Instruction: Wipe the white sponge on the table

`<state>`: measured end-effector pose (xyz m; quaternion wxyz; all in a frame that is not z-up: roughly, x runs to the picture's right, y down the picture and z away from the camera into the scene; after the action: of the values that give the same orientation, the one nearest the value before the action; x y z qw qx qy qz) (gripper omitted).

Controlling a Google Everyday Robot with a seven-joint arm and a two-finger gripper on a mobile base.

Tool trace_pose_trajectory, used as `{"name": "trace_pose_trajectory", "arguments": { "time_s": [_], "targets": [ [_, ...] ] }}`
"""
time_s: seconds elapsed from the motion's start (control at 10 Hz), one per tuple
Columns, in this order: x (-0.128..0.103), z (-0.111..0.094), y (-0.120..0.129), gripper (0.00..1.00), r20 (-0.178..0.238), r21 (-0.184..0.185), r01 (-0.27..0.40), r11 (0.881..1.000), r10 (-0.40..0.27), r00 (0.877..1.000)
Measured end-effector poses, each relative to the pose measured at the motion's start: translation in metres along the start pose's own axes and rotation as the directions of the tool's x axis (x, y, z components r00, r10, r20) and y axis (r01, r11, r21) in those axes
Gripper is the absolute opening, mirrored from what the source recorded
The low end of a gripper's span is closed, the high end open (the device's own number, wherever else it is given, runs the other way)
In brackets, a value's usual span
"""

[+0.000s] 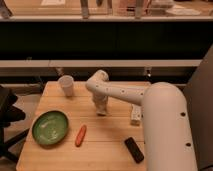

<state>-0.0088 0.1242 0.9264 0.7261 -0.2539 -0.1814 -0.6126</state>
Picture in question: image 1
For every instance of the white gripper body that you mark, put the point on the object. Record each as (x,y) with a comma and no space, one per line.
(100,102)

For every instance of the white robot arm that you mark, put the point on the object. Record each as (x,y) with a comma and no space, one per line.
(166,127)

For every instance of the orange carrot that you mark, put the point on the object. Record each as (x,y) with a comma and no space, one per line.
(80,136)

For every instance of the white paper cup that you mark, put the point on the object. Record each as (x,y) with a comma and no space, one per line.
(66,83)

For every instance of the green bowl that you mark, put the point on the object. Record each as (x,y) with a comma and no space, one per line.
(50,128)

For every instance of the black rectangular block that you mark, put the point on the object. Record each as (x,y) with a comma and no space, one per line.
(134,150)

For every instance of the black office chair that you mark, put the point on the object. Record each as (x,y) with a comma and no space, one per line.
(8,114)

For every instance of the dark chair at right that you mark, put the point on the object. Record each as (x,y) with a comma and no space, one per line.
(199,95)

